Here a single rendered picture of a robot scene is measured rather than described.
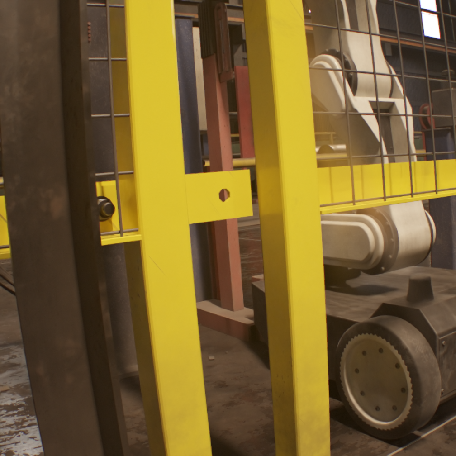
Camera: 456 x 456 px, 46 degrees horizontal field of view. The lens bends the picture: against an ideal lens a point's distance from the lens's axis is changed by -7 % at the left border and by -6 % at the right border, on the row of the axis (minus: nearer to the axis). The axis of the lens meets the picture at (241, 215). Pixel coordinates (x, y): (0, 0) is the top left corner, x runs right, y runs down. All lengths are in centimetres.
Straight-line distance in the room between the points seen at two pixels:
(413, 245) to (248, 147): 677
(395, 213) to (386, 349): 35
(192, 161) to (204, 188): 119
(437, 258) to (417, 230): 81
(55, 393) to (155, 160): 25
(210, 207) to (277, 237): 8
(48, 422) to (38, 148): 15
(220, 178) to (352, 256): 61
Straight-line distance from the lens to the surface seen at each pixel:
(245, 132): 786
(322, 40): 128
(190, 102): 179
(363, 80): 120
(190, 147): 177
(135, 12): 52
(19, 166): 31
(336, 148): 899
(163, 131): 51
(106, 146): 128
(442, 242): 196
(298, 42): 62
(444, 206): 194
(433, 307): 91
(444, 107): 193
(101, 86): 130
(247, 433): 99
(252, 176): 1143
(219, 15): 161
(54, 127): 32
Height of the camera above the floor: 44
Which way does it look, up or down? 5 degrees down
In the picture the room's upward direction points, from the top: 4 degrees counter-clockwise
